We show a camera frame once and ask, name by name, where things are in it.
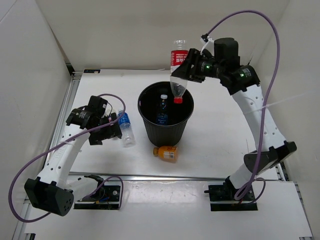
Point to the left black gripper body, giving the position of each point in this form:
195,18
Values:
110,131

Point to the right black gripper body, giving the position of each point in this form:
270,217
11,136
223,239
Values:
205,67

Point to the blue label bottle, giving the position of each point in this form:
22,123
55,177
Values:
162,112
128,138

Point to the red cap clear bottle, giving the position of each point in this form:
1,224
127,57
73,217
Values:
177,56

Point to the orange juice bottle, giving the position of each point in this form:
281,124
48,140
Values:
166,153

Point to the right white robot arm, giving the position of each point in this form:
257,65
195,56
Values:
220,59

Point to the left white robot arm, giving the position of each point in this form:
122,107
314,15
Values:
49,191

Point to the black plastic bin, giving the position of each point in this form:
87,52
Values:
178,114

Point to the blue sticker left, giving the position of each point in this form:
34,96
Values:
91,71

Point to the left aluminium frame rail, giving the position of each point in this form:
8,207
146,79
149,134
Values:
67,104

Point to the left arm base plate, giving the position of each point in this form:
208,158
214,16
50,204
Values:
108,198

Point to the white cable tie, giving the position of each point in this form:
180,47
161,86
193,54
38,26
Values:
275,103

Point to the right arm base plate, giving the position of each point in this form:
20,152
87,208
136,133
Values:
221,200

